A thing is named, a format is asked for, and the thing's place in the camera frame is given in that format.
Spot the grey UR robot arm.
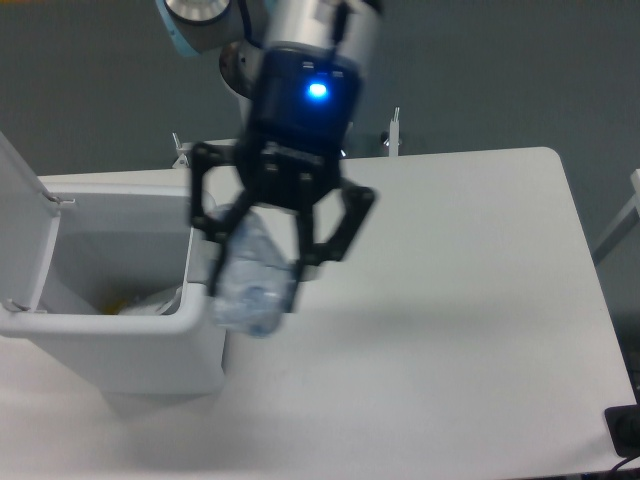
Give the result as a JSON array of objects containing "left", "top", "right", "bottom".
[{"left": 156, "top": 1, "right": 384, "bottom": 297}]

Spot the white pedestal base frame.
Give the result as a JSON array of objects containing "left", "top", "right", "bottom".
[{"left": 170, "top": 106, "right": 403, "bottom": 169}]

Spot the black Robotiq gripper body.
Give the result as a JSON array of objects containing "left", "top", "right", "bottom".
[{"left": 235, "top": 48, "right": 362, "bottom": 210}]

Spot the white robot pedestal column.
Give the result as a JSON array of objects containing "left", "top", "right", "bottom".
[{"left": 219, "top": 40, "right": 263, "bottom": 126}]

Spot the clear crushed plastic bottle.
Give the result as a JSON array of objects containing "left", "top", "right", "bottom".
[{"left": 211, "top": 211, "right": 293, "bottom": 338}]

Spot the yellow trash in can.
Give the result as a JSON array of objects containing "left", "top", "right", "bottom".
[{"left": 102, "top": 300, "right": 128, "bottom": 315}]

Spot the white plastic wrapper bag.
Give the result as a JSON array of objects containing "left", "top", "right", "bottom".
[{"left": 118, "top": 286, "right": 182, "bottom": 316}]

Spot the black device at table edge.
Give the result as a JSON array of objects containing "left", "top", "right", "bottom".
[{"left": 604, "top": 404, "right": 639, "bottom": 457}]

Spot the white trash can lid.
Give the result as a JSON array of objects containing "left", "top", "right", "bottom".
[{"left": 1, "top": 137, "right": 76, "bottom": 313}]

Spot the white table leg frame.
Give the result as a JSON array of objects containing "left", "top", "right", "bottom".
[{"left": 591, "top": 169, "right": 639, "bottom": 266}]

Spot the white trash can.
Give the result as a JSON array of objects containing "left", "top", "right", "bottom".
[{"left": 1, "top": 182, "right": 225, "bottom": 395}]

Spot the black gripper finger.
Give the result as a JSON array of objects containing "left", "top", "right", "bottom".
[
  {"left": 188, "top": 142, "right": 260, "bottom": 298},
  {"left": 289, "top": 179, "right": 376, "bottom": 313}
]

